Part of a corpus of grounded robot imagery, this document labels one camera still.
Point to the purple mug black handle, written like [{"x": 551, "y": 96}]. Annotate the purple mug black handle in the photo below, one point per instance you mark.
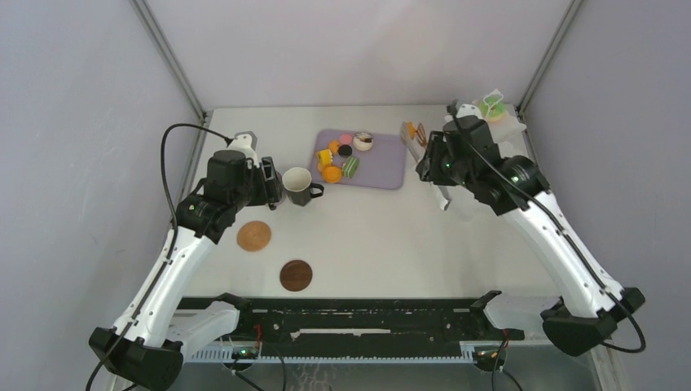
[{"x": 274, "y": 206}]

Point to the white chocolate drizzled donut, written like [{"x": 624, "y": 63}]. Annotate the white chocolate drizzled donut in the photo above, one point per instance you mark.
[{"x": 362, "y": 141}]

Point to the dark wooden round coaster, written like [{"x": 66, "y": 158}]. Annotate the dark wooden round coaster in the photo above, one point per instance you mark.
[{"x": 296, "y": 275}]

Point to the yellow cheese cake wedge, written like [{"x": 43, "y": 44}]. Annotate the yellow cheese cake wedge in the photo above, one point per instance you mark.
[{"x": 324, "y": 158}]

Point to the green striped cake slice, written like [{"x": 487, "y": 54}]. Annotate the green striped cake slice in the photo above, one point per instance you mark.
[{"x": 350, "y": 166}]

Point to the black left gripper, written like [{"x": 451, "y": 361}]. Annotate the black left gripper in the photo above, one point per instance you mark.
[{"x": 270, "y": 189}]

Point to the orange star cookie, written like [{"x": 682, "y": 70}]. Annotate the orange star cookie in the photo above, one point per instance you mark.
[{"x": 334, "y": 147}]

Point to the woven rattan coaster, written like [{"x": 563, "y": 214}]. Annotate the woven rattan coaster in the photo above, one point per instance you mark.
[{"x": 254, "y": 236}]

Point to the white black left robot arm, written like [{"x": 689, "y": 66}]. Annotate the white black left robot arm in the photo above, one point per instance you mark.
[{"x": 142, "y": 346}]

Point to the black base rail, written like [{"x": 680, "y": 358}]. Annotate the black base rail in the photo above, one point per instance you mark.
[{"x": 305, "y": 331}]

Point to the pink macaron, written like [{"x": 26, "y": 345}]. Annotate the pink macaron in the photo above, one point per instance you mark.
[{"x": 345, "y": 139}]

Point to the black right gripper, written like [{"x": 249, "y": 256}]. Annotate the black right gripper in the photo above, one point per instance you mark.
[{"x": 429, "y": 168}]

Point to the white three tier stand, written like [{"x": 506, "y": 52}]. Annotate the white three tier stand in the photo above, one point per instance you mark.
[{"x": 509, "y": 134}]

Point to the orange bear cookie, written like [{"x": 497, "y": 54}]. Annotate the orange bear cookie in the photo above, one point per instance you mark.
[{"x": 414, "y": 132}]

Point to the black sandwich cookie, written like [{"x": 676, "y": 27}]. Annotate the black sandwich cookie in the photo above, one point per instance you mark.
[{"x": 345, "y": 151}]

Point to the aluminium frame post left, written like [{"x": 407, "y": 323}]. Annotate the aluminium frame post left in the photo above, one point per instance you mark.
[{"x": 157, "y": 35}]

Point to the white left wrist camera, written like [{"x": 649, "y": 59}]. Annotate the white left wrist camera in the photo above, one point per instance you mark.
[{"x": 245, "y": 142}]

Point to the steel white serving tongs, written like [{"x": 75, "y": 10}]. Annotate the steel white serving tongs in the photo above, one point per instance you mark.
[{"x": 417, "y": 149}]

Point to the black mug white inside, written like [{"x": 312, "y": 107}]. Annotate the black mug white inside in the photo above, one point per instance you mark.
[{"x": 299, "y": 186}]

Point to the lavender serving tray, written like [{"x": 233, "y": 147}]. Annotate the lavender serving tray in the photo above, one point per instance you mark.
[{"x": 381, "y": 167}]

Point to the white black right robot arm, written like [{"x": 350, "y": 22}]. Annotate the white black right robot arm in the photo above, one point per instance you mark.
[{"x": 591, "y": 303}]

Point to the orange egg tart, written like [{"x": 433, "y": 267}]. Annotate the orange egg tart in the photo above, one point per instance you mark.
[{"x": 331, "y": 174}]

